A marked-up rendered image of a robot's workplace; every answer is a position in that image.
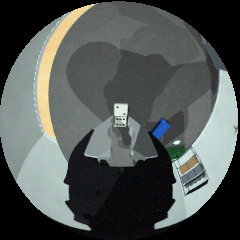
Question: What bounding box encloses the green three-compartment bin tray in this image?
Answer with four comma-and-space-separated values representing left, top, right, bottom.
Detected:
166, 146, 187, 162

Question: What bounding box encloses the white domino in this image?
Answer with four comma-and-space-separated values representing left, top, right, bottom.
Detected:
114, 103, 128, 127

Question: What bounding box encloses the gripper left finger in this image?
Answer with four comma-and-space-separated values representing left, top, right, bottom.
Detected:
64, 115, 115, 185

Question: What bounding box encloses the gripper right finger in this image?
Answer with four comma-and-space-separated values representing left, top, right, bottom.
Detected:
126, 116, 176, 184

